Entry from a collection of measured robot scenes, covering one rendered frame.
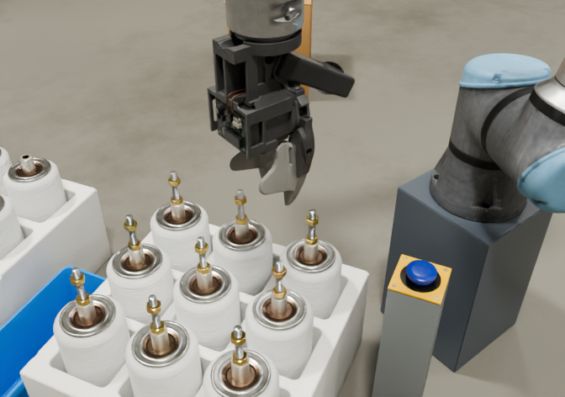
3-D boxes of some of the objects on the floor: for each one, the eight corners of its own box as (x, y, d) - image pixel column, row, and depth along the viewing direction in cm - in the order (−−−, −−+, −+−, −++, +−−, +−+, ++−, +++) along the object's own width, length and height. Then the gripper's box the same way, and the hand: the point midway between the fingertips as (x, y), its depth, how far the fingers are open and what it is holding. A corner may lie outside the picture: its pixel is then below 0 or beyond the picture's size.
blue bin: (79, 308, 119) (66, 262, 111) (126, 326, 115) (116, 281, 108) (-45, 439, 97) (-71, 394, 89) (8, 467, 93) (-14, 422, 86)
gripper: (191, 23, 61) (207, 194, 74) (257, 62, 54) (262, 243, 67) (261, 4, 65) (264, 168, 78) (330, 37, 58) (321, 212, 71)
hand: (282, 184), depth 73 cm, fingers open, 3 cm apart
